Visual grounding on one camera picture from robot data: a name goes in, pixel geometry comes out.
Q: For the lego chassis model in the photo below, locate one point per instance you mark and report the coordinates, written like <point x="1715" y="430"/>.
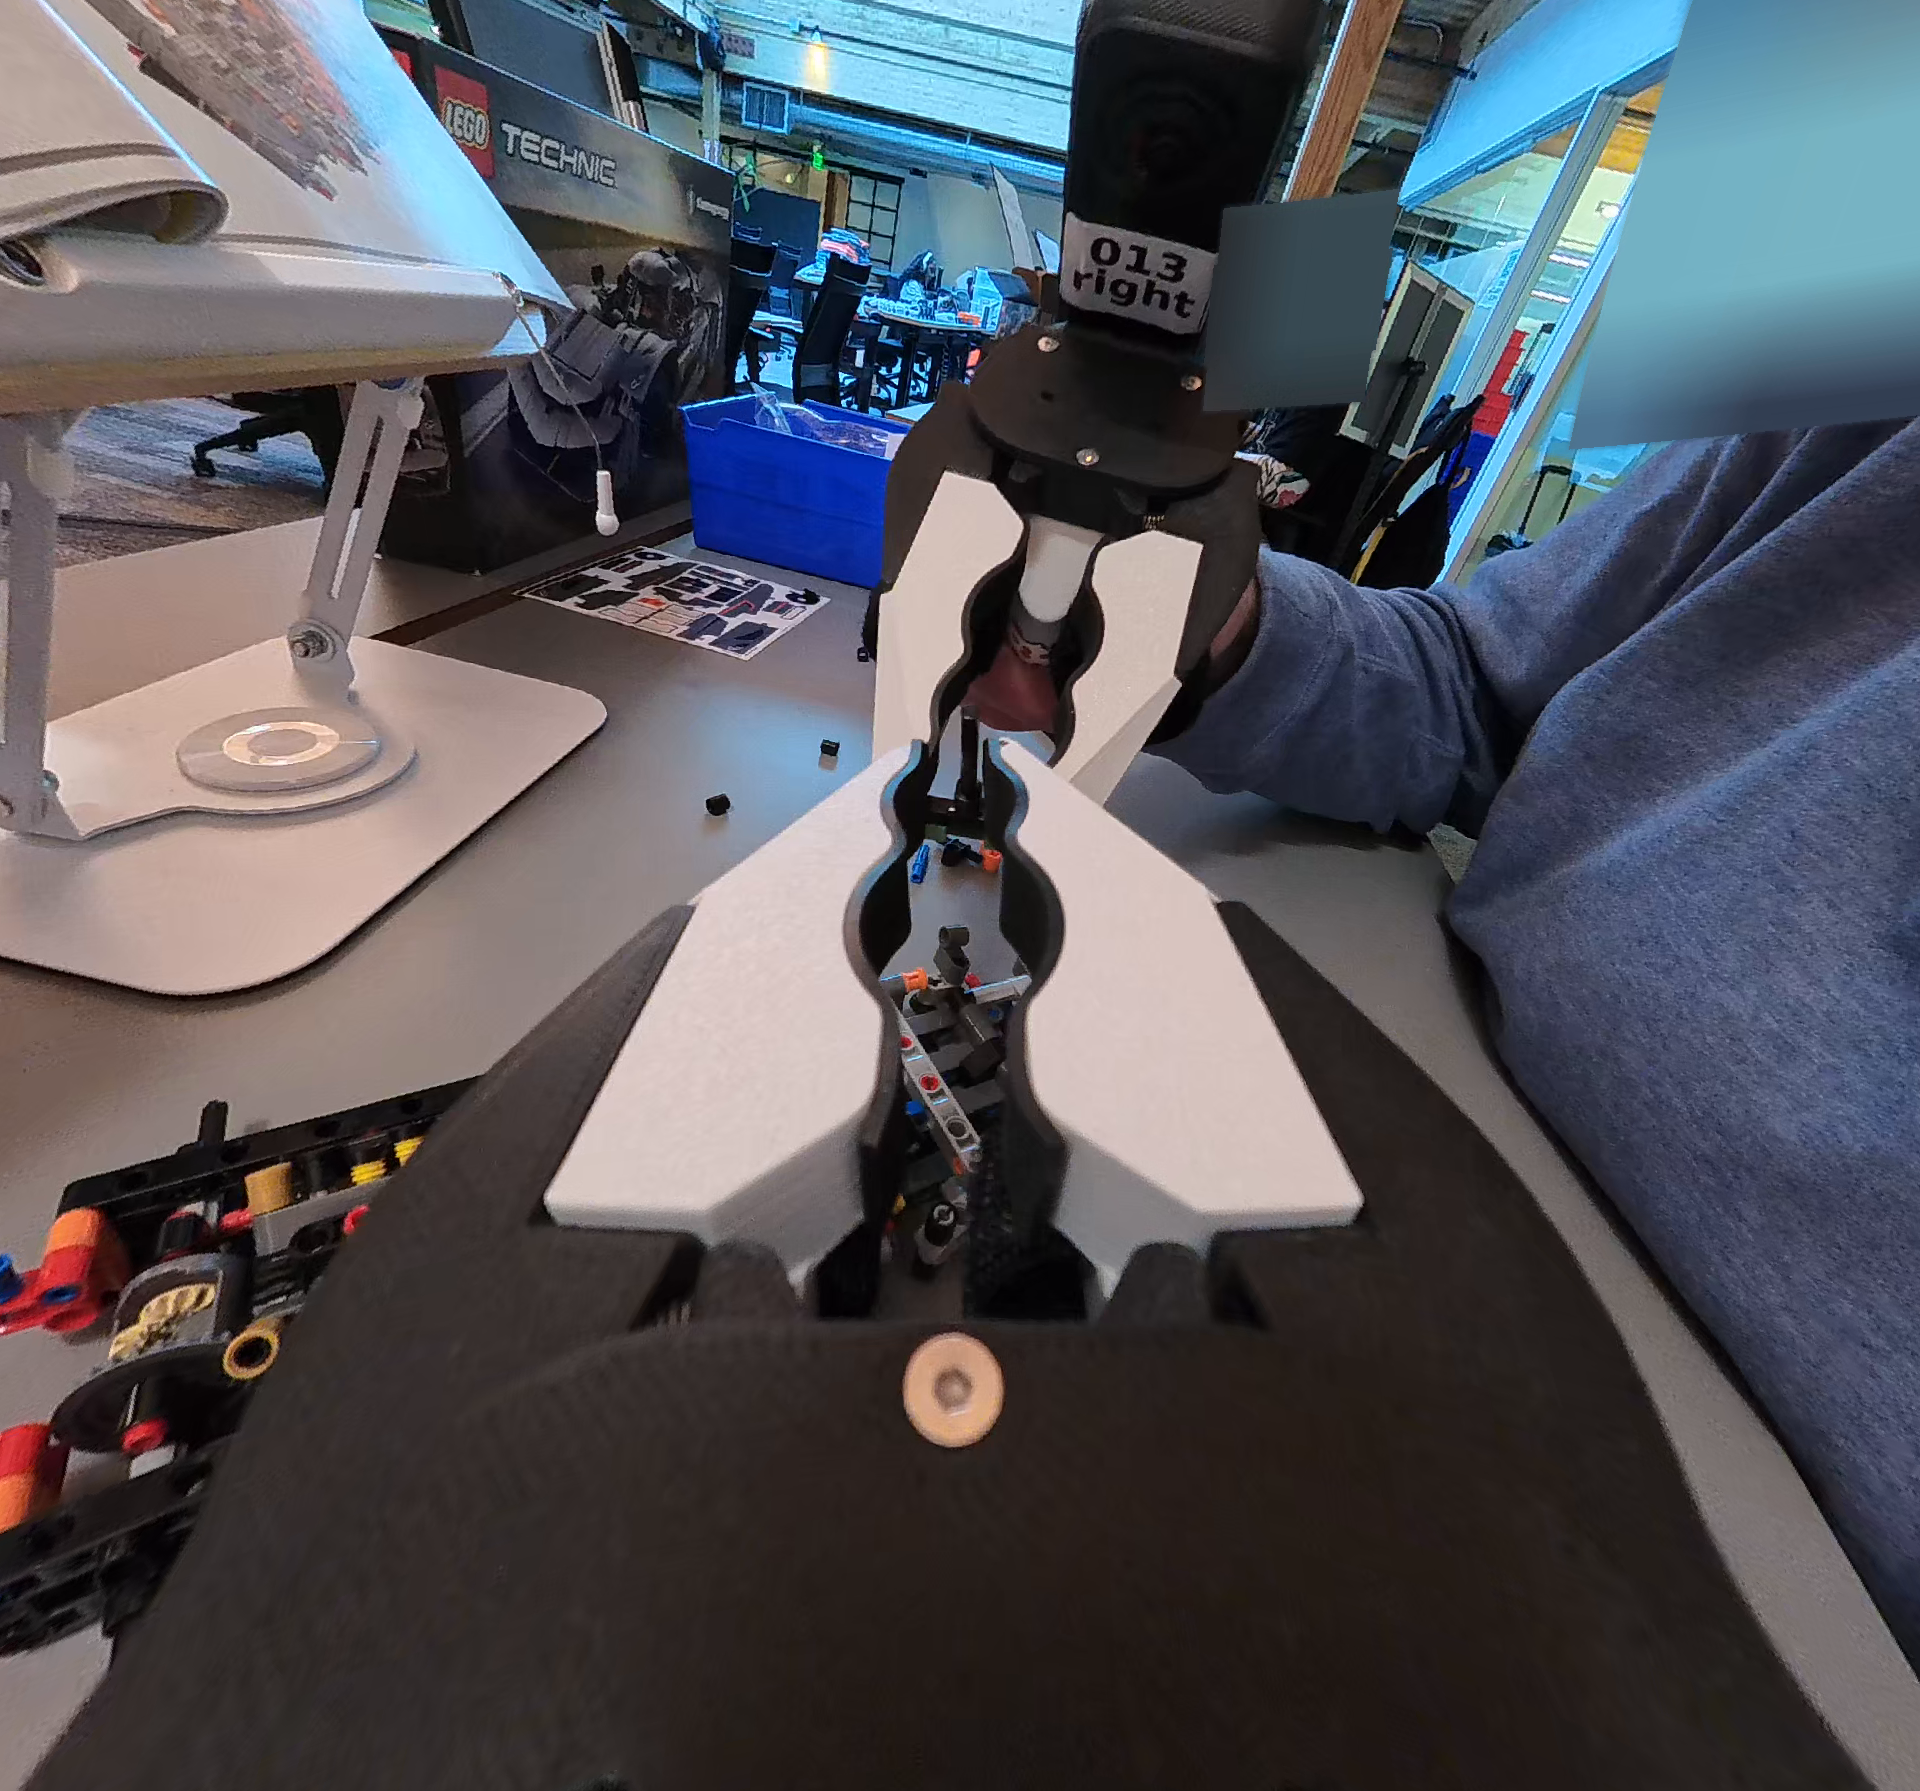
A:
<point x="151" y="1312"/>

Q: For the person's torso in blue sweater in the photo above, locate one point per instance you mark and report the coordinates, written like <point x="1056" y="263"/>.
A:
<point x="1724" y="922"/>

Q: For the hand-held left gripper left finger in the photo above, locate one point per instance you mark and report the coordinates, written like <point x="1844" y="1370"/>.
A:
<point x="721" y="1056"/>

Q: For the orange lego piece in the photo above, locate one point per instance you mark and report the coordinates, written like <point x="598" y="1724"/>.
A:
<point x="973" y="858"/>

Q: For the white book stand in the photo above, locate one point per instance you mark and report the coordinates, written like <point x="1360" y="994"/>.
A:
<point x="300" y="802"/>

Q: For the lego instruction booklet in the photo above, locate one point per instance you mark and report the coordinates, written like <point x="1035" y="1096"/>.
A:
<point x="225" y="67"/>

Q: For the lego sticker sheet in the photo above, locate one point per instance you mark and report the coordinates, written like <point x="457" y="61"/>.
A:
<point x="675" y="606"/>

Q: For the person's right hand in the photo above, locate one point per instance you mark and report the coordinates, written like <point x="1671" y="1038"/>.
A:
<point x="1028" y="696"/>

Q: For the black lego set box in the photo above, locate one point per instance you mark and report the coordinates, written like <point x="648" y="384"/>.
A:
<point x="600" y="261"/>

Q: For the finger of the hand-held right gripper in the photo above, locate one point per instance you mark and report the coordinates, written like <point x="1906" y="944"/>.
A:
<point x="1148" y="636"/>
<point x="930" y="606"/>

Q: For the clear plastic bags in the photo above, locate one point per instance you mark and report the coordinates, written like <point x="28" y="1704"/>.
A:
<point x="825" y="418"/>

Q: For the blue storage bin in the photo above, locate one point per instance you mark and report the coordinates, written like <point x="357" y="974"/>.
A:
<point x="794" y="500"/>

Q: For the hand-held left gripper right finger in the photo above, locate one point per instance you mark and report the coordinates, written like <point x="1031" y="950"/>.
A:
<point x="1184" y="1056"/>

